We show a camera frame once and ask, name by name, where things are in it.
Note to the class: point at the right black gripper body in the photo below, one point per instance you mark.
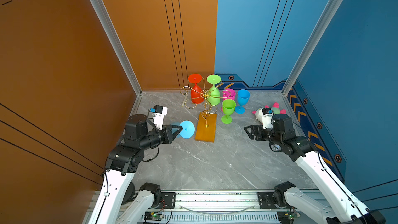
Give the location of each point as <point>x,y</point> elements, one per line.
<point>261,134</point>

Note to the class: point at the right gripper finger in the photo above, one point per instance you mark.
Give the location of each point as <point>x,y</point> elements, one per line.
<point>249,128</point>
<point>251,134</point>

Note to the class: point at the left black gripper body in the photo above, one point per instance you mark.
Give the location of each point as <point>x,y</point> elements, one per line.
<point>165,136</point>

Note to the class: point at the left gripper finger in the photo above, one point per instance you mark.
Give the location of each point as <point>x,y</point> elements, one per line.
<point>177,128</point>
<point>175,133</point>

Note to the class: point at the light blue wine glass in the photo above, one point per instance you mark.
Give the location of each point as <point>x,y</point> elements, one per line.
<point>188,129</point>

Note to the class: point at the green wine glass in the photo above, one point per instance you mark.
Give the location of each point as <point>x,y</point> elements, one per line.
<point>213,92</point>
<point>228,108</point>

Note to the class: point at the pink wine glass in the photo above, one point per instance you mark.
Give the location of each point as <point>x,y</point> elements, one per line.
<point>229,94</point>

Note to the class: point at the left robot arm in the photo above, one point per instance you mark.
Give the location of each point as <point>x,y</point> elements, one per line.
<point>120,167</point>

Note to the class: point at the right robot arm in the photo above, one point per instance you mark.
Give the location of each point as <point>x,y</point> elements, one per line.
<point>345,207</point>

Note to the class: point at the wooden rack base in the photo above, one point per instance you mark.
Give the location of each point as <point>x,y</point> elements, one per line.
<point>206,127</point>

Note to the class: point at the red wine glass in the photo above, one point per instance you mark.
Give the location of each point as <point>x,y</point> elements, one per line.
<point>196,96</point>

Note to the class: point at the white pink plush toy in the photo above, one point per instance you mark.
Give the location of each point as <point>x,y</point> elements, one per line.
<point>275,108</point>

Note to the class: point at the left circuit board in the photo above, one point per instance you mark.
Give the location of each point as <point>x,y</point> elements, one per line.
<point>153,217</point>

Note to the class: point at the circuit board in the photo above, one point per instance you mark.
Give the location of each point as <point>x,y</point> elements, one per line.
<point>153,217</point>
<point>288,217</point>

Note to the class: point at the right circuit board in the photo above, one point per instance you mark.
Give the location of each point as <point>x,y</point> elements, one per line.
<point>288,217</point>

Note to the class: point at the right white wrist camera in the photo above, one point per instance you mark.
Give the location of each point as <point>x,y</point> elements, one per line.
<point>266,117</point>

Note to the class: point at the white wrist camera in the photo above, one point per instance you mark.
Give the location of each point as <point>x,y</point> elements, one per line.
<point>266,117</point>
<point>158,113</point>

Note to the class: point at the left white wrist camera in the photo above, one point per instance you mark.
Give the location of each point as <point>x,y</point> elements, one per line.
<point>158,113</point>

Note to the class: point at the gold wire glass rack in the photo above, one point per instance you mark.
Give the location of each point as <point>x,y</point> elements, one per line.
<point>208,108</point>

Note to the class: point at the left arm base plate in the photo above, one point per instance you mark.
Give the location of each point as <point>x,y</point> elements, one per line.
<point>164,198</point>

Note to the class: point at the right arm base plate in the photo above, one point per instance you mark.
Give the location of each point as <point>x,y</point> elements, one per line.
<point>267,200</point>

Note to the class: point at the aluminium front rail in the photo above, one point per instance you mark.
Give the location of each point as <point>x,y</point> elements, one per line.
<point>210,207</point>

